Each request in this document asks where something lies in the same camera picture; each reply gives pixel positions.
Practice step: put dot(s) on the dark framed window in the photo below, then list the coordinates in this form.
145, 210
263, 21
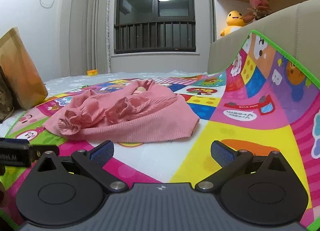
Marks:
154, 26

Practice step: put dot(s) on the pink knit sweater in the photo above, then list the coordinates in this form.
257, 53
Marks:
141, 112

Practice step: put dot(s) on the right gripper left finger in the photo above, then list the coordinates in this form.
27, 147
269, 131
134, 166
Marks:
91, 163

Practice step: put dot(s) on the small yellow toy block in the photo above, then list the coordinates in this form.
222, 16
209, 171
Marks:
92, 73

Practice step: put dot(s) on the yellow duck plush toy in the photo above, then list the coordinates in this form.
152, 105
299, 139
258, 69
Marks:
234, 22

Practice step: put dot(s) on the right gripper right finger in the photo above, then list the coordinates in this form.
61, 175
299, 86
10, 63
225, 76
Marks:
232, 164

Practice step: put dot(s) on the colourful cartoon play mat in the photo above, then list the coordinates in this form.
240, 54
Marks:
263, 101

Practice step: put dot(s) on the pink artificial flower plant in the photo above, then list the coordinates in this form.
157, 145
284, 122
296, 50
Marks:
258, 10

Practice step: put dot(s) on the white vertical curtain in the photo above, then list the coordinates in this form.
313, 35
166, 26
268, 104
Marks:
89, 41

